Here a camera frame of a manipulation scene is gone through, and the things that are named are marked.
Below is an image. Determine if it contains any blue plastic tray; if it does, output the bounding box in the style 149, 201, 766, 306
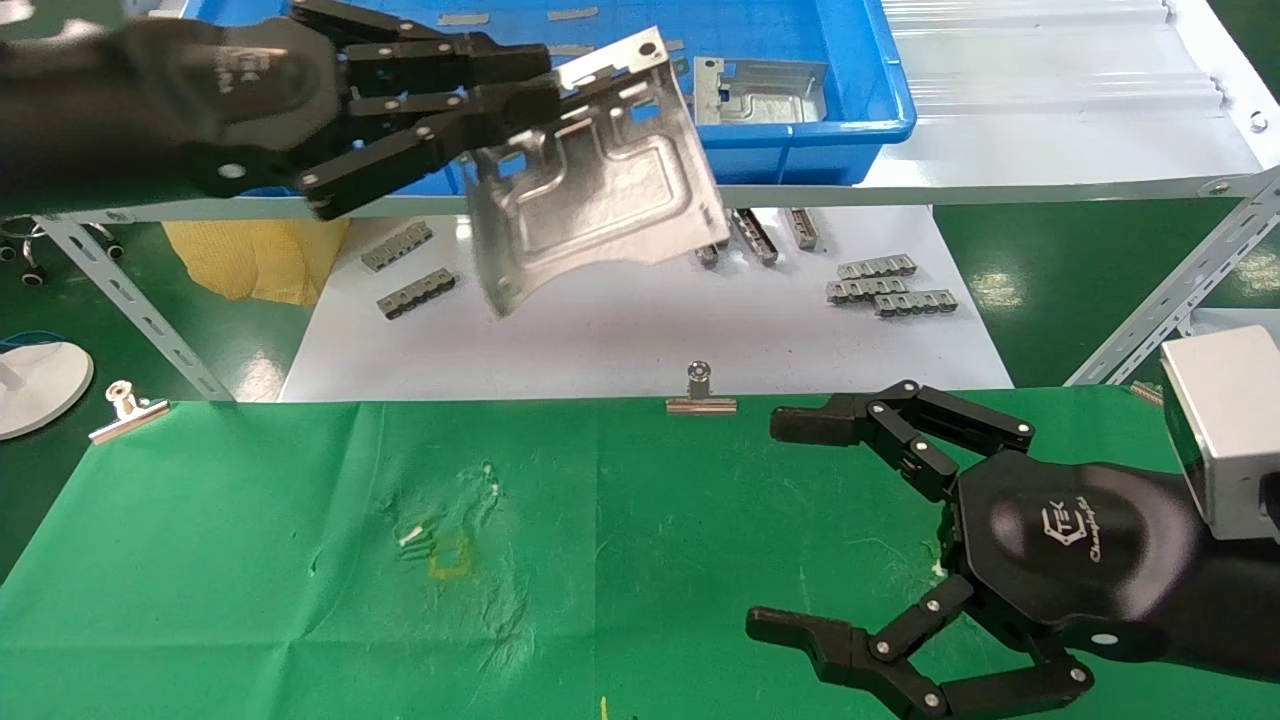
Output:
185, 0, 916, 196

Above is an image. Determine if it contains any yellow woven sack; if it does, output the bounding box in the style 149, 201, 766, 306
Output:
160, 218, 351, 309

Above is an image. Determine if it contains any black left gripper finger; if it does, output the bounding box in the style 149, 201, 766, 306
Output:
290, 0, 553, 96
298, 78, 563, 222

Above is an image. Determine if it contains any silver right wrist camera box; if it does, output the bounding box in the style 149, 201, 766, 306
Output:
1160, 325, 1280, 542

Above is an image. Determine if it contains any stamped sheet metal part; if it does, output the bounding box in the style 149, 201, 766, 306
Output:
458, 27, 731, 319
693, 57, 829, 126

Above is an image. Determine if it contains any white round base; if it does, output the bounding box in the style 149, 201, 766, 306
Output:
0, 342, 94, 441

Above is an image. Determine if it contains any green table cloth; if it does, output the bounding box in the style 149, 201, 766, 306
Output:
0, 385, 1280, 720

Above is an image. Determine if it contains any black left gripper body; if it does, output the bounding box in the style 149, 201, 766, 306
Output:
135, 18, 351, 198

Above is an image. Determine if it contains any grey shelf side rail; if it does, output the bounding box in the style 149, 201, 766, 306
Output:
1165, 0, 1280, 198

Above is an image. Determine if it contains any grey perforated angle strut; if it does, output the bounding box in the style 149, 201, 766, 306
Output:
1065, 165, 1280, 388
35, 215, 233, 403

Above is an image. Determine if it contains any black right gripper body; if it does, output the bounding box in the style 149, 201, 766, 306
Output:
942, 450, 1201, 663

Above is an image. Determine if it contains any white corrugated shelf board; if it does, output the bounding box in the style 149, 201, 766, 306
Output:
40, 0, 1266, 223

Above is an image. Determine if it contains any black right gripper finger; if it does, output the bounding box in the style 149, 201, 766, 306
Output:
770, 380, 1036, 503
745, 572, 1094, 720

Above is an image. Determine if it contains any black wheeled chair base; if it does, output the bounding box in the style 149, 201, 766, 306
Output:
0, 215, 123, 291

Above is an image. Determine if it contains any white sheet under shelf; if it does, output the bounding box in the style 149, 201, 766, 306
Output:
278, 205, 1014, 403

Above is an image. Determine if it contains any silver binder clip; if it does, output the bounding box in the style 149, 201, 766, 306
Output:
87, 381, 169, 444
665, 361, 738, 415

